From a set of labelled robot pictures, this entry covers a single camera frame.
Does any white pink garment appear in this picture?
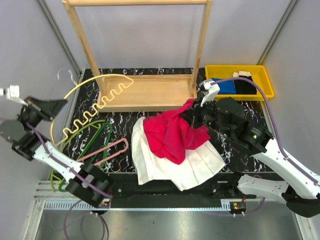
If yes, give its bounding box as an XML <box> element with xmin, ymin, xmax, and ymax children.
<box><xmin>131</xmin><ymin>117</ymin><xmax>226</xmax><ymax>191</ymax></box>

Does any folded blue cloth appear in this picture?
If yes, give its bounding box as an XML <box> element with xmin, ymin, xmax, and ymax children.
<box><xmin>217</xmin><ymin>80</ymin><xmax>237</xmax><ymax>95</ymax></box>

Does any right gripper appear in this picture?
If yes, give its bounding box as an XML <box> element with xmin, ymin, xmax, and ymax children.
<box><xmin>179</xmin><ymin>95</ymin><xmax>233</xmax><ymax>139</ymax></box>

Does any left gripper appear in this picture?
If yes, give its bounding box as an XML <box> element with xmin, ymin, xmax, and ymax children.
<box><xmin>17</xmin><ymin>95</ymin><xmax>68</xmax><ymax>133</ymax></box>

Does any wooden clothes rack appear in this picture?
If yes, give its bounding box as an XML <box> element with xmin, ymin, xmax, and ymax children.
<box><xmin>62</xmin><ymin>0</ymin><xmax>212</xmax><ymax>112</ymax></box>

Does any pale pink hanger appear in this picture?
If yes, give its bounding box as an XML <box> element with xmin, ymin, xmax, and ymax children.
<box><xmin>77</xmin><ymin>137</ymin><xmax>129</xmax><ymax>166</ymax></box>

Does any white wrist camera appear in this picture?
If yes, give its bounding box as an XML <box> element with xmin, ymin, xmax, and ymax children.
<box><xmin>0</xmin><ymin>85</ymin><xmax>28</xmax><ymax>106</ymax></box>
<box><xmin>199</xmin><ymin>78</ymin><xmax>220</xmax><ymax>107</ymax></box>

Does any dark green hanger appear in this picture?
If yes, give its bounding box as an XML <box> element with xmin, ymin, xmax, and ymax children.
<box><xmin>57</xmin><ymin>121</ymin><xmax>114</xmax><ymax>194</ymax></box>

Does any folded black cloth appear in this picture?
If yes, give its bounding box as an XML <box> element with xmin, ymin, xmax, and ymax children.
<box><xmin>232</xmin><ymin>71</ymin><xmax>257</xmax><ymax>95</ymax></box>

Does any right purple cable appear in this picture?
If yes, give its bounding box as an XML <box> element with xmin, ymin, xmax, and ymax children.
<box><xmin>211</xmin><ymin>76</ymin><xmax>320</xmax><ymax>187</ymax></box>

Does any magenta pink shirt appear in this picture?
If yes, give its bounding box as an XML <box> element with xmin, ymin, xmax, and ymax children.
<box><xmin>142</xmin><ymin>98</ymin><xmax>210</xmax><ymax>165</ymax></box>

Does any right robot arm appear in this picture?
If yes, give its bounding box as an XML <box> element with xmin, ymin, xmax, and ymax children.
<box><xmin>181</xmin><ymin>97</ymin><xmax>320</xmax><ymax>218</ymax></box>

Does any yellow plastic tray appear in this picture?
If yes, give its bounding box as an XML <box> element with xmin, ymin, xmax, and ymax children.
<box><xmin>205</xmin><ymin>64</ymin><xmax>275</xmax><ymax>101</ymax></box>

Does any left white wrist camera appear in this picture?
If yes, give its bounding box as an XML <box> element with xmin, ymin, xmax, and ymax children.
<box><xmin>0</xmin><ymin>85</ymin><xmax>28</xmax><ymax>106</ymax></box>

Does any lime green hanger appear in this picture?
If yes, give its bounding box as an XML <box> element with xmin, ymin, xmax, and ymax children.
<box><xmin>49</xmin><ymin>120</ymin><xmax>105</xmax><ymax>192</ymax></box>

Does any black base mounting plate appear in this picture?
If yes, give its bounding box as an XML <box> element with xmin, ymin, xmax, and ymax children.
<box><xmin>109</xmin><ymin>172</ymin><xmax>256</xmax><ymax>199</ymax></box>

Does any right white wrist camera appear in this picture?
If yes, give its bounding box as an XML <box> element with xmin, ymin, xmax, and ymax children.
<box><xmin>199</xmin><ymin>78</ymin><xmax>220</xmax><ymax>107</ymax></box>

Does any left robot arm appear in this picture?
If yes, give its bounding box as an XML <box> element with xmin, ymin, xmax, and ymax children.
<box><xmin>0</xmin><ymin>96</ymin><xmax>114</xmax><ymax>208</ymax></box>

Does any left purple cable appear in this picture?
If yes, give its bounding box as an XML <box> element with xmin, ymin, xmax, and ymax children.
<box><xmin>24</xmin><ymin>122</ymin><xmax>113</xmax><ymax>240</ymax></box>

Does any purple cable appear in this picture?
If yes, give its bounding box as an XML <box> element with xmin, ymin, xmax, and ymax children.
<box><xmin>24</xmin><ymin>122</ymin><xmax>113</xmax><ymax>240</ymax></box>
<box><xmin>211</xmin><ymin>76</ymin><xmax>320</xmax><ymax>187</ymax></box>

